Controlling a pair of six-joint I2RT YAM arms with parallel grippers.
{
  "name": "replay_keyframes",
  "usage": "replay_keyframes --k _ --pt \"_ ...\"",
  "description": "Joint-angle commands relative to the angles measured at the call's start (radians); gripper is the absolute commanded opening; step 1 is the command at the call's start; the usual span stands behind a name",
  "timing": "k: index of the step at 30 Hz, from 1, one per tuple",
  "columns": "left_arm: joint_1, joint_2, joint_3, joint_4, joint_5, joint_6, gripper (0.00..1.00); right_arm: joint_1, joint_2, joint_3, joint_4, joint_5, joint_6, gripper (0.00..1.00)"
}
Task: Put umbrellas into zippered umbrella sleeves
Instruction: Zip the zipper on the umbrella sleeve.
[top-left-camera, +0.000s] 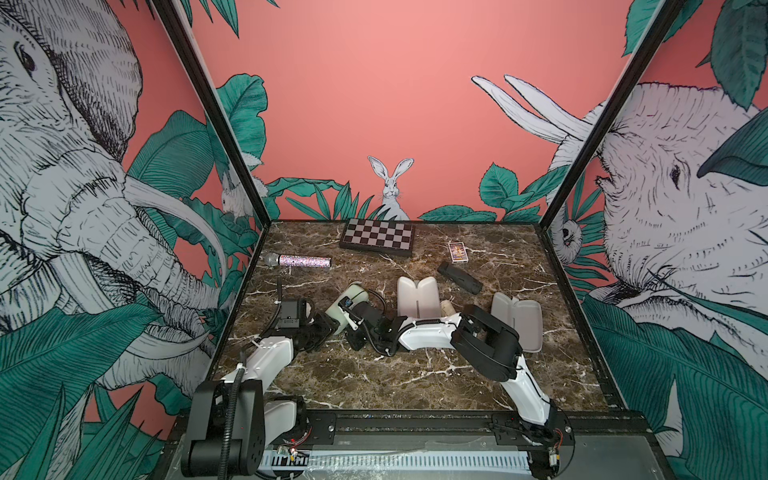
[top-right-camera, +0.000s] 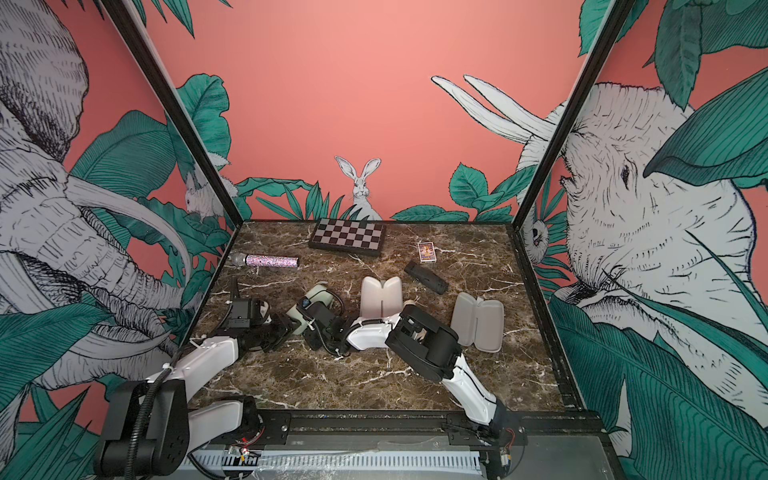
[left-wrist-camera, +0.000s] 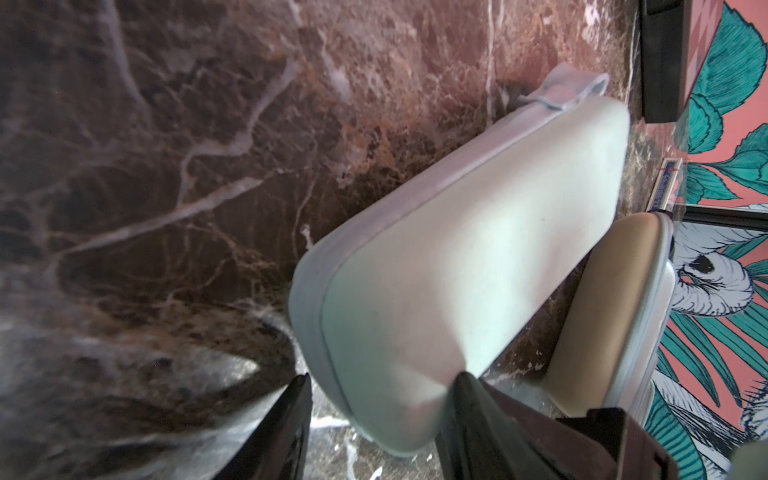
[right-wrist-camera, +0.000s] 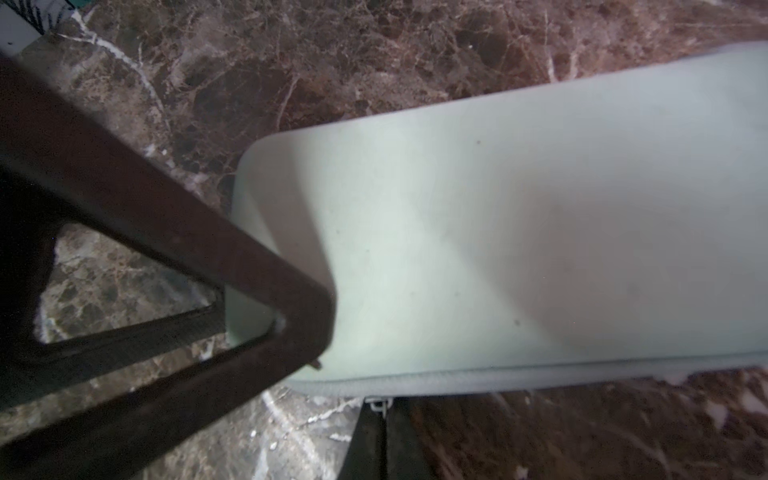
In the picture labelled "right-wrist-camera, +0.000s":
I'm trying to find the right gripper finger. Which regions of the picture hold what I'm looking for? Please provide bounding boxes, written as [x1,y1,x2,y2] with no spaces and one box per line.
[337,397,432,480]

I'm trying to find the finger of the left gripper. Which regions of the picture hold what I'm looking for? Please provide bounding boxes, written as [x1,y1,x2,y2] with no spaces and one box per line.
[1,57,335,479]

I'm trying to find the grey umbrella case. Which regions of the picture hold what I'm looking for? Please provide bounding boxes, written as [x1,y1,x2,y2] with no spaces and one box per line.
[231,42,767,397]

